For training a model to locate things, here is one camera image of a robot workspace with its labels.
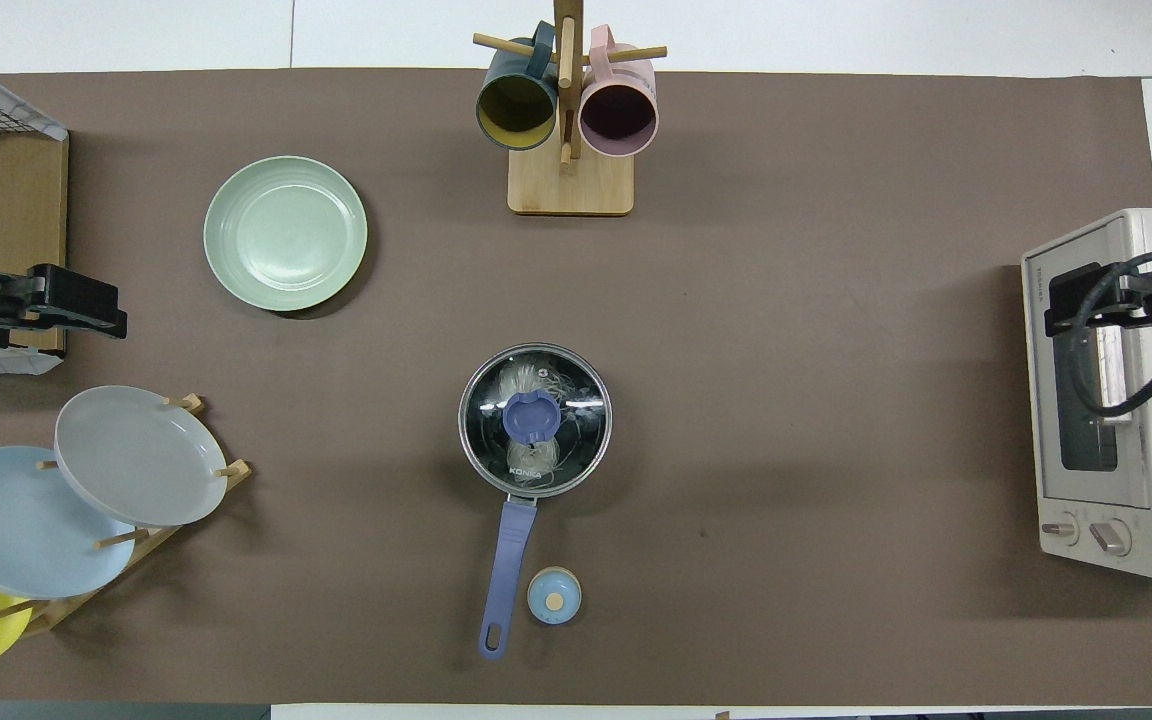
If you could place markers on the light green plate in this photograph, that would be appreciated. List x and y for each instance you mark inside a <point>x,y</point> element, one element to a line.
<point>286,235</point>

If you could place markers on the pink mug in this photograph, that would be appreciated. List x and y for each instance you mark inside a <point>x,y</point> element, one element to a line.
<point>618,115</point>

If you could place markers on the toaster oven knob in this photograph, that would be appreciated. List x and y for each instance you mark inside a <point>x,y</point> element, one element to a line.
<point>1111,538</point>
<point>1061,530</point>

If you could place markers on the dark green mug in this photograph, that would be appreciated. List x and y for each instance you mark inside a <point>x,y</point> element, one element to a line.
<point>516,110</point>

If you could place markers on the wooden mug tree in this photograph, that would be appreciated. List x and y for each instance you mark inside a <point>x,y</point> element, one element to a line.
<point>571,185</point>

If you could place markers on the glass lid blue knob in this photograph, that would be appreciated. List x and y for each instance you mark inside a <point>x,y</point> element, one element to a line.
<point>534,418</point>

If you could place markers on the small blue seasoning jar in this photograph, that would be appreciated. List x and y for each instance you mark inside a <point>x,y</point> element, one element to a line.
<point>554,596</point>

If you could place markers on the grey plate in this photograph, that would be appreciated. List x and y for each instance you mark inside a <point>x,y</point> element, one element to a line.
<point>136,455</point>

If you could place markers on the brown table mat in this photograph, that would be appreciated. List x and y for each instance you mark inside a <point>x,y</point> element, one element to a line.
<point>836,450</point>

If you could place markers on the white vermicelli bundle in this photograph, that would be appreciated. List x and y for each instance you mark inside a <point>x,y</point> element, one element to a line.
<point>561,455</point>

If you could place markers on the light blue plate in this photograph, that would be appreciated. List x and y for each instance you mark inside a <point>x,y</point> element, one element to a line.
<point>16,530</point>

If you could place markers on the wooden plate rack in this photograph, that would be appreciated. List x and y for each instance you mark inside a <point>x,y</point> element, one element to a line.
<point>151,540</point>

